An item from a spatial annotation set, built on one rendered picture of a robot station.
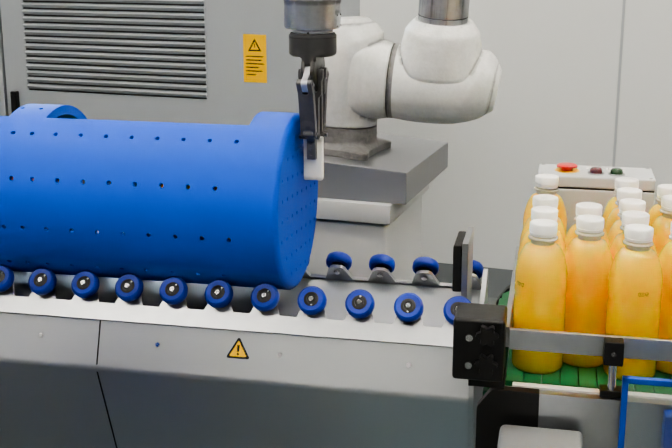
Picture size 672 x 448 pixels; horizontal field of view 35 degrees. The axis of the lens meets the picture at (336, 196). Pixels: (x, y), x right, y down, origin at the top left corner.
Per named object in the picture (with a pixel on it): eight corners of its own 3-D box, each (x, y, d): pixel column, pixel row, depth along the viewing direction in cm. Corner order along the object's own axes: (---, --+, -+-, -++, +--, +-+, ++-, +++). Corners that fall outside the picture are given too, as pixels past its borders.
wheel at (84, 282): (86, 305, 169) (81, 301, 167) (68, 287, 171) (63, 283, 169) (106, 284, 170) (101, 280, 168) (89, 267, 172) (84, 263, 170)
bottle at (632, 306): (597, 358, 154) (605, 236, 149) (645, 358, 154) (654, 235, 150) (612, 378, 147) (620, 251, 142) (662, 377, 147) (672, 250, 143)
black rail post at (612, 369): (599, 390, 145) (602, 336, 143) (621, 392, 144) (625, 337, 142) (599, 397, 143) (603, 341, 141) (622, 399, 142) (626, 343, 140)
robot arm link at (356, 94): (311, 112, 229) (317, 10, 224) (393, 120, 226) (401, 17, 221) (293, 124, 214) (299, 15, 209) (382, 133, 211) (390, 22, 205)
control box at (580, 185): (536, 215, 196) (539, 161, 194) (647, 221, 192) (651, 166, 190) (535, 229, 187) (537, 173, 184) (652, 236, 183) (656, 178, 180)
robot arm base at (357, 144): (298, 133, 234) (299, 108, 233) (392, 146, 227) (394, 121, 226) (264, 147, 218) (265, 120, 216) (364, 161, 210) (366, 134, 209)
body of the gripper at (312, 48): (330, 33, 160) (330, 94, 162) (341, 28, 168) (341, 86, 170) (282, 32, 161) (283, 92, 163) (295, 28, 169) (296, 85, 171)
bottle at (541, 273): (541, 348, 158) (547, 228, 153) (571, 364, 152) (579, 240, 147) (502, 356, 154) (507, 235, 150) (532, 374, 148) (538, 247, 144)
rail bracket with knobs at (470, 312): (457, 363, 154) (459, 296, 152) (507, 367, 153) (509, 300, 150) (450, 391, 145) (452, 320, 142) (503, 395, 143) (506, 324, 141)
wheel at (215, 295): (220, 315, 164) (216, 311, 163) (200, 297, 166) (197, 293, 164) (240, 294, 165) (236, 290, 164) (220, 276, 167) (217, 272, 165)
